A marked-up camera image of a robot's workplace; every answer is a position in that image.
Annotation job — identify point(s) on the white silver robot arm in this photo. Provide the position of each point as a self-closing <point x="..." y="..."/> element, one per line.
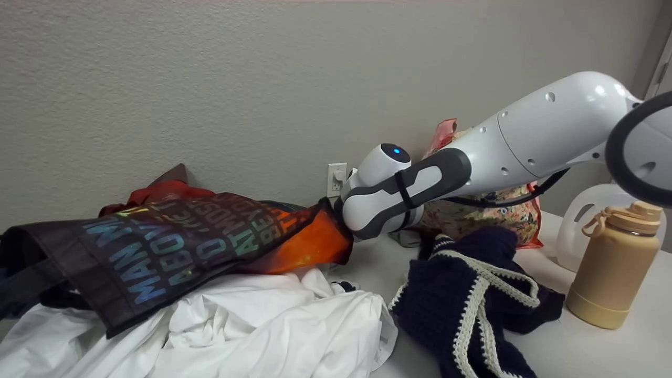
<point x="580" y="118"/>

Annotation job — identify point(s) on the white crumpled cloth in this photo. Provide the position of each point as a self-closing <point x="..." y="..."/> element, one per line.
<point x="240" y="326"/>

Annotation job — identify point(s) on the navy knit garment white trim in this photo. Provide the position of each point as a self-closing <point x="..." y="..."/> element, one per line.
<point x="462" y="296"/>

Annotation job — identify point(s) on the floral reusable shopping bag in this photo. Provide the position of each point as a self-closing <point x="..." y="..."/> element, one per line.
<point x="460" y="222"/>

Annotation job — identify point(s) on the translucent plastic detergent jug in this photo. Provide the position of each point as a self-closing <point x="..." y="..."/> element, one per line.
<point x="570" y="243"/>

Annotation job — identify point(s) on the beige insulated water bottle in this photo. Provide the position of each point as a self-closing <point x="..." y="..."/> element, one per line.
<point x="621" y="244"/>

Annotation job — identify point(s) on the white wall power outlet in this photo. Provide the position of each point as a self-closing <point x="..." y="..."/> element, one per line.
<point x="336" y="180"/>

